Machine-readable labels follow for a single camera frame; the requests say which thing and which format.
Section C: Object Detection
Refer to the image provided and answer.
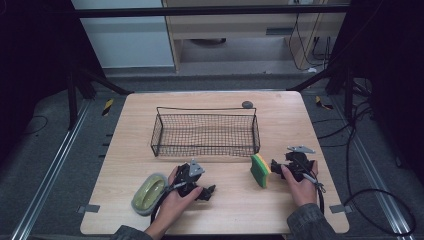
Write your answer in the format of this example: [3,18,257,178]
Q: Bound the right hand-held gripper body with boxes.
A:
[283,144,316,183]

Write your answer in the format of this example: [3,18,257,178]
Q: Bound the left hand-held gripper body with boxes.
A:
[173,159,206,198]

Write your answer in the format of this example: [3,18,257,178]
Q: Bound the yellow and green sponge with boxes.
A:
[250,153,272,189]

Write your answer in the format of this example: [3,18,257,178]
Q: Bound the green and grey soap dish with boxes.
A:
[130,172,169,217]

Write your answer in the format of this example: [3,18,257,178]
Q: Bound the black wire mesh basket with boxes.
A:
[150,106,261,158]

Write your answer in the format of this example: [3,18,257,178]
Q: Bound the person's right hand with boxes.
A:
[280,162,319,208]

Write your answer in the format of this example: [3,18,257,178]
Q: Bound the person's left hand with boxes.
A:
[154,166,204,231]

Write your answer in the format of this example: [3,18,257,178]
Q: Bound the grey tape patch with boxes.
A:
[77,204,101,214]
[329,204,353,215]

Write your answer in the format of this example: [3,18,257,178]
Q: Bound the black and yellow tape strip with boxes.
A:
[315,95,334,111]
[101,98,115,117]

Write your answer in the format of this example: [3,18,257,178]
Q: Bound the black metal stand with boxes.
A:
[65,63,134,132]
[288,63,373,125]

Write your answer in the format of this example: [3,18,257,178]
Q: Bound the dark curtain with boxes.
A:
[328,0,424,186]
[0,0,105,164]

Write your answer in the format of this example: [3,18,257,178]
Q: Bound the white cabinet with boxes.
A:
[71,0,175,69]

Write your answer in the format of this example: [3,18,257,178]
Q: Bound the light wooden cabinet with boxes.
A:
[161,0,351,73]

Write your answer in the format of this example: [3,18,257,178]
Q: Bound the right hand-held gripper cable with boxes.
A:
[293,159,326,216]

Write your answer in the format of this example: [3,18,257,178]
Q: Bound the hand-held gripper cable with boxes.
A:
[293,159,326,216]
[149,181,188,225]

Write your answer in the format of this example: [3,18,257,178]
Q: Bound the left hand-held gripper cable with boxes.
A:
[149,181,188,225]

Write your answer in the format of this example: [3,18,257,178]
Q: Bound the black floor cable loop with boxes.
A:
[313,99,418,236]

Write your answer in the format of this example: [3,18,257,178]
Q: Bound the aluminium floor rail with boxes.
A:
[9,99,93,240]
[333,96,416,240]

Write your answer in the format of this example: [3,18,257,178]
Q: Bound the black hanging cables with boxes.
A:
[287,12,334,73]

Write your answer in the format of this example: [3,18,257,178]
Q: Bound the thin black floor cable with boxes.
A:
[22,114,49,136]

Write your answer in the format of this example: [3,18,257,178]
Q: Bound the black horizontal frame bar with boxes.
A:
[71,4,351,19]

